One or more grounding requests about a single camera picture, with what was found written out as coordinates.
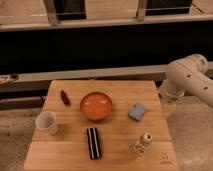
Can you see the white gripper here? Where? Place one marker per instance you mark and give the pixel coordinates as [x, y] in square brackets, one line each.
[168, 106]

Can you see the orange ceramic bowl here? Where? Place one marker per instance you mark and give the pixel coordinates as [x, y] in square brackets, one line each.
[96, 106]

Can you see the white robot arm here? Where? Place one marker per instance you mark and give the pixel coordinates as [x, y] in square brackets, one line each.
[185, 75]

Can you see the blue sponge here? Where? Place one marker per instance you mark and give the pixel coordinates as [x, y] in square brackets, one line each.
[137, 111]

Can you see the small white bottle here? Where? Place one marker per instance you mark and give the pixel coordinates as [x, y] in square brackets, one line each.
[142, 143]

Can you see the black white striped case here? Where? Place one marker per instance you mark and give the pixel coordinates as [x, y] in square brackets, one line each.
[93, 143]

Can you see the dark red chili pepper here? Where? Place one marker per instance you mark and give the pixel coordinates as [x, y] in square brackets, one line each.
[64, 98]

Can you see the white plastic cup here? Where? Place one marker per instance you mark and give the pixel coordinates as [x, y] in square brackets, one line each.
[46, 121]

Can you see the metal window rail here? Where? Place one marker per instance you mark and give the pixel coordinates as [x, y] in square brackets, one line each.
[38, 81]

